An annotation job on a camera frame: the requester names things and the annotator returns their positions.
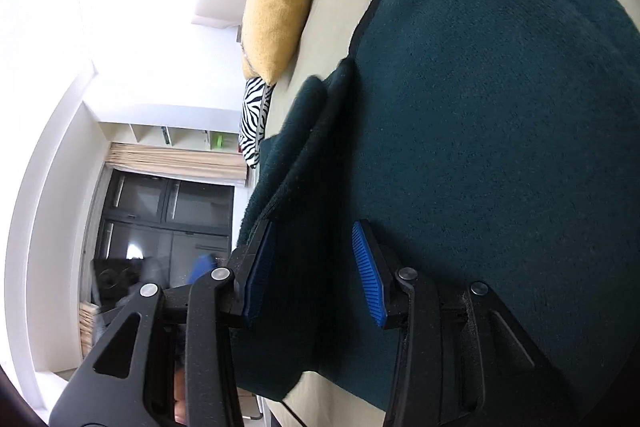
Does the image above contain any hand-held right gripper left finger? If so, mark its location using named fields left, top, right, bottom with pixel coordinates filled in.
left=50, top=221, right=275, bottom=427

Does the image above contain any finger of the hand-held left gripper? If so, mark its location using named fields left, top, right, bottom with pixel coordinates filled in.
left=186, top=253, right=217, bottom=284

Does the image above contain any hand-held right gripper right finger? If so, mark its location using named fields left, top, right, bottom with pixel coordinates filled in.
left=352, top=220, right=586, bottom=427

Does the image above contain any dark green sweater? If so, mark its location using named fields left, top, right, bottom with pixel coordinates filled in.
left=232, top=0, right=638, bottom=403

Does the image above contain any woven basket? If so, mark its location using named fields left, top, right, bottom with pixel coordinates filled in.
left=79, top=302, right=107, bottom=355

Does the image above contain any dark window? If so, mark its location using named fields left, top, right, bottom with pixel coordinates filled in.
left=89, top=167, right=236, bottom=308

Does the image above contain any beige curtain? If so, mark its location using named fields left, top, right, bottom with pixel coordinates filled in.
left=106, top=142, right=249, bottom=186

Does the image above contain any zebra print pillow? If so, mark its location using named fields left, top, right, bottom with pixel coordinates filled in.
left=238, top=77, right=275, bottom=169

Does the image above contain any yellow pillow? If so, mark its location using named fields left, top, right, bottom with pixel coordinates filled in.
left=241, top=0, right=321, bottom=86

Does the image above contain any white wall shelf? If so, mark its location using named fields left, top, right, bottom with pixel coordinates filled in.
left=97, top=122, right=242, bottom=154

